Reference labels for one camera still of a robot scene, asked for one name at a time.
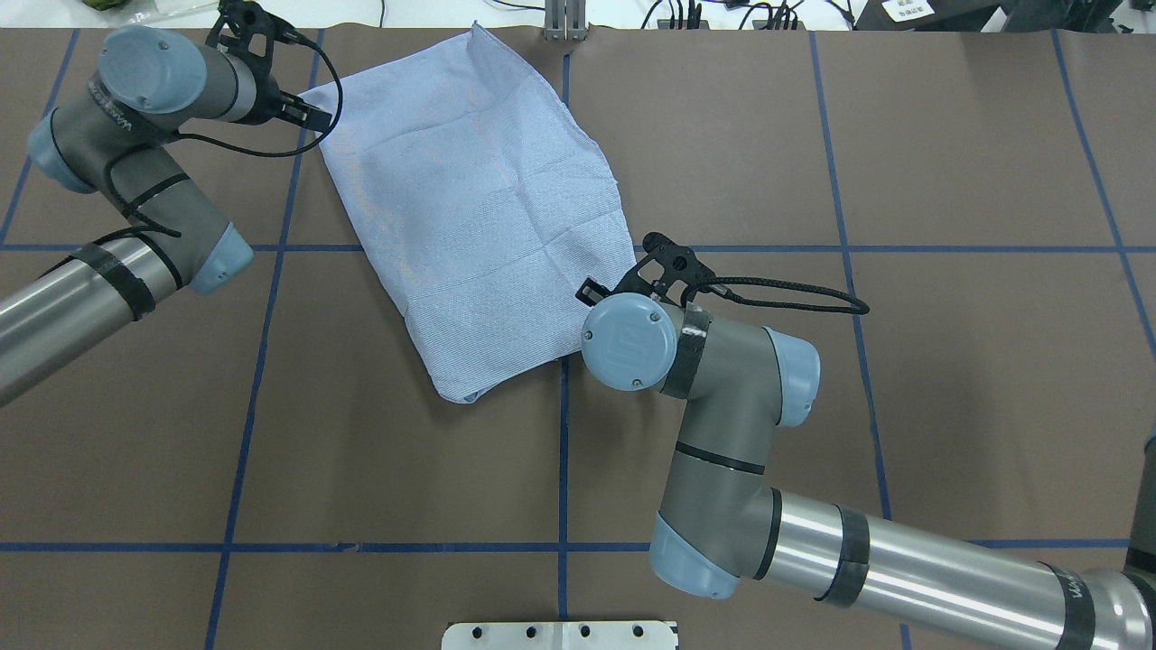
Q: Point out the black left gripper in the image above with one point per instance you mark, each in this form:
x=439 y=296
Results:
x=267 y=99

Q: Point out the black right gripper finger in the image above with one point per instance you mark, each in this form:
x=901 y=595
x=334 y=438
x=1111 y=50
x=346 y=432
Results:
x=593 y=292

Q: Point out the light blue striped shirt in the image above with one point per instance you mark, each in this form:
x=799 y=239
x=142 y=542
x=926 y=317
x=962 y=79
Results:
x=480 y=203

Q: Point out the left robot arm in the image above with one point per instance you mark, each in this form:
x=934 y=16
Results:
x=113 y=140

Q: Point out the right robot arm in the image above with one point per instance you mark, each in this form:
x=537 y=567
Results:
x=721 y=521

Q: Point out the green folded cloth pouch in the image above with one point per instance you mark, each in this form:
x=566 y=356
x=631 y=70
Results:
x=105 y=5

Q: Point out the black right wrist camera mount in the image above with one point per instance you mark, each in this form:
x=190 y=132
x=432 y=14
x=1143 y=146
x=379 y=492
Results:
x=682 y=275

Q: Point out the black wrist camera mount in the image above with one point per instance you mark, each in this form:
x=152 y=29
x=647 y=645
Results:
x=249 y=33
x=682 y=275

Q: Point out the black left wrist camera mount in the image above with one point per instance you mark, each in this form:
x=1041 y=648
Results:
x=249 y=33

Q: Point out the aluminium frame post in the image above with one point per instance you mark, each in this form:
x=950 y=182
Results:
x=565 y=20

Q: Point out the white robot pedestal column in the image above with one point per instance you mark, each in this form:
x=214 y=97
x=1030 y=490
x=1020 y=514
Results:
x=606 y=634

